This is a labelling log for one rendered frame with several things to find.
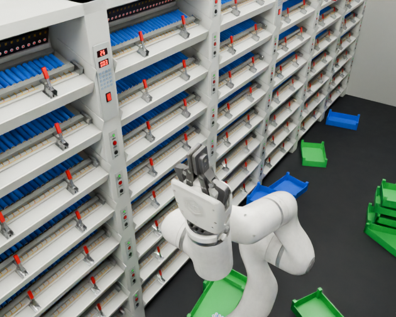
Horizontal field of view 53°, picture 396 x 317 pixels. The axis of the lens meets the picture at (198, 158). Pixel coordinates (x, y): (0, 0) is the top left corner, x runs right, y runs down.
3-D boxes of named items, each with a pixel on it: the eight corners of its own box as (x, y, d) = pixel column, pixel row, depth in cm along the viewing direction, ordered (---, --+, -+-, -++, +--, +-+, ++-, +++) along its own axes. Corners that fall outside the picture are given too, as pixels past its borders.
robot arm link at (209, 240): (215, 255, 71) (214, 246, 69) (177, 233, 76) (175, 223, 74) (240, 223, 76) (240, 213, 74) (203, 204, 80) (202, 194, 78)
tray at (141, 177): (204, 143, 217) (213, 126, 207) (128, 204, 176) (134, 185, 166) (176, 121, 222) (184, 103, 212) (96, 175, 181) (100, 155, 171)
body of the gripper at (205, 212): (217, 248, 70) (212, 207, 62) (173, 222, 75) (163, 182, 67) (241, 219, 74) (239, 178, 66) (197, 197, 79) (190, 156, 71)
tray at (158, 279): (203, 243, 261) (210, 232, 251) (142, 309, 220) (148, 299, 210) (180, 222, 265) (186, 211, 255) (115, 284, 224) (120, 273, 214)
